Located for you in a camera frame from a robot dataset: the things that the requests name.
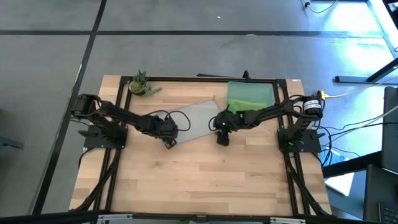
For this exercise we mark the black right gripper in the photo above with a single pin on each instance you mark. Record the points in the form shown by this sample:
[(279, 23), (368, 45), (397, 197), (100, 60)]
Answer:
[(225, 119)]

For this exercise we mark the potted succulent plant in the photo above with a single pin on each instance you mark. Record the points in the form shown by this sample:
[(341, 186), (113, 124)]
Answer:
[(136, 87)]

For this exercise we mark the black aluminium table frame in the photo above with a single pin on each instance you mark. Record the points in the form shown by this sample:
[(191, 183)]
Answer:
[(186, 79)]

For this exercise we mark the black desk bar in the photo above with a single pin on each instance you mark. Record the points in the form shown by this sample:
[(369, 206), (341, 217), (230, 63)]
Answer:
[(351, 165)]

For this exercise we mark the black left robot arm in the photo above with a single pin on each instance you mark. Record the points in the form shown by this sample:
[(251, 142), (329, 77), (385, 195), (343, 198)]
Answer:
[(124, 115)]

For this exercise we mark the dark monitor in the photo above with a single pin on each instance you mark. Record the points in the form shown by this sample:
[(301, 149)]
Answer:
[(391, 130)]

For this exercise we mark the small black mount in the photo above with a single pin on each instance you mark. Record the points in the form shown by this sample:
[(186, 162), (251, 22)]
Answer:
[(246, 74)]

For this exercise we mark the green microfiber towel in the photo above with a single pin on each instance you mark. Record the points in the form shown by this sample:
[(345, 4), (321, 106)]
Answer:
[(245, 105)]

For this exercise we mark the blue item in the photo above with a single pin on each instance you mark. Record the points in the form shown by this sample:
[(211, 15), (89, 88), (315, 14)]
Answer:
[(334, 157)]

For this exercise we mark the black chair base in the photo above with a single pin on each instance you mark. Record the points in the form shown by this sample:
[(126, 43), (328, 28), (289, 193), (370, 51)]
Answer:
[(11, 143)]

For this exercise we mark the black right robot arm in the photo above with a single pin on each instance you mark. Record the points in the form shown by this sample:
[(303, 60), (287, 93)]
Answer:
[(273, 113)]

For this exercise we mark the grey waffle microfiber towel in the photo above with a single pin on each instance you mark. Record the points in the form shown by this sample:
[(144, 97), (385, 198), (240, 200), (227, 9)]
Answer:
[(199, 119)]

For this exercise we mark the silver aluminium post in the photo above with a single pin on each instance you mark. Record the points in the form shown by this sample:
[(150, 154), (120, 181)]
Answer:
[(115, 217), (287, 221)]

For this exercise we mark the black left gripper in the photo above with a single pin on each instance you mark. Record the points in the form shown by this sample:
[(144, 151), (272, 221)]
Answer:
[(168, 129)]

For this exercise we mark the black keyboard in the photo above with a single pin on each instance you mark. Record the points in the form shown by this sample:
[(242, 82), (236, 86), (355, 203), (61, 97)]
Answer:
[(388, 213)]

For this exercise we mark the white paper sheet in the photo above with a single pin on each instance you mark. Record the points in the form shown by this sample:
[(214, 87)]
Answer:
[(342, 185)]

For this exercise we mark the yellow power plug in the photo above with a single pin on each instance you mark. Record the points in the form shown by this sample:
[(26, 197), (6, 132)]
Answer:
[(322, 95)]

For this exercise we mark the black desk leg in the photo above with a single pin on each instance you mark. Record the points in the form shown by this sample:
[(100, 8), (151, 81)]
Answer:
[(351, 79)]

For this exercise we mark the green translucent plastic basket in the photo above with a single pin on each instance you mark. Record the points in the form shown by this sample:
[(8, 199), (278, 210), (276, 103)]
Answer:
[(248, 90)]

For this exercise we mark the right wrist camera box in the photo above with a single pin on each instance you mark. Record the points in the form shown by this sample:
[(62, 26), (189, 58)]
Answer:
[(223, 140)]

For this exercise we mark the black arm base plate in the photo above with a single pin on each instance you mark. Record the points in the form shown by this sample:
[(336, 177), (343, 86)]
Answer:
[(93, 141), (308, 141)]

